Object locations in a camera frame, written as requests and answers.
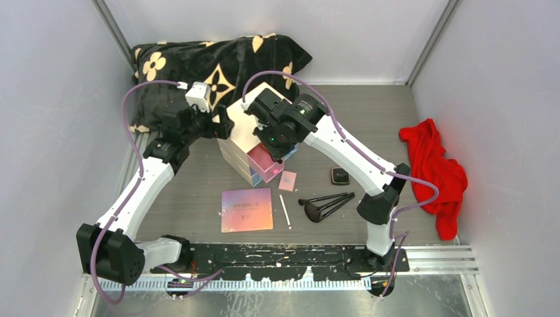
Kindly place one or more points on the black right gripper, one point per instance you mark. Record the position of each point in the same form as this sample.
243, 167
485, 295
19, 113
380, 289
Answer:
286, 149

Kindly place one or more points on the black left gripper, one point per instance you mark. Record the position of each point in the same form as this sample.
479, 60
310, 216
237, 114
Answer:
215, 130

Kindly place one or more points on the small pink drawer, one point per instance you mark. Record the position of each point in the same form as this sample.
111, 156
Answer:
261, 162

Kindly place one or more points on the white pink drawer organizer box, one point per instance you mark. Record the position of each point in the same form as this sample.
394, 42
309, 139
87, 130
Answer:
234, 149

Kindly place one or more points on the black square compact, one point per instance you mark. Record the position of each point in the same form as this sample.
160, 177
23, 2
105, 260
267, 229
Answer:
339, 177

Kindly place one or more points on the holographic eyeshadow palette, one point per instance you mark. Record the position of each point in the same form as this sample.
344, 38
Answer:
246, 210

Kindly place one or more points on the silver lip pencil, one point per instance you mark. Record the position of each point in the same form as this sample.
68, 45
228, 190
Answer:
287, 218

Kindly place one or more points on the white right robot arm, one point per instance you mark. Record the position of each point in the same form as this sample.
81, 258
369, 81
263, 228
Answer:
374, 174

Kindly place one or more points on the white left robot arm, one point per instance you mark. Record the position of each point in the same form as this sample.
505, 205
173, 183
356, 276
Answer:
108, 249

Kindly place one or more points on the black thin makeup brush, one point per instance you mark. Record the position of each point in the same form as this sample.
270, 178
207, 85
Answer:
302, 202

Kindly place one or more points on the black fan makeup brush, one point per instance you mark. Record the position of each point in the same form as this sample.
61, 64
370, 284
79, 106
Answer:
314, 211

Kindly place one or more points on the black long makeup brush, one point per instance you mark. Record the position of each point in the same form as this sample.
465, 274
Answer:
338, 205

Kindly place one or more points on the small pink card packet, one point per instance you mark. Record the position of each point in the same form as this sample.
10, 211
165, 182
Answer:
287, 181

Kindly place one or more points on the black floral plush blanket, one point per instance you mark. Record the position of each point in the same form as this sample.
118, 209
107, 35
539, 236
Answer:
225, 66

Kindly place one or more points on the red cloth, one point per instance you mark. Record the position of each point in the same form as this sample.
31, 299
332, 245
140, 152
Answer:
428, 162

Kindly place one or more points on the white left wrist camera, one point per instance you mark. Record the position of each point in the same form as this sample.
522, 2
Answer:
198, 95

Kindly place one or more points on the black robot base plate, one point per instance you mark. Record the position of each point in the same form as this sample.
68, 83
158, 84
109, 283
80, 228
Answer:
287, 262

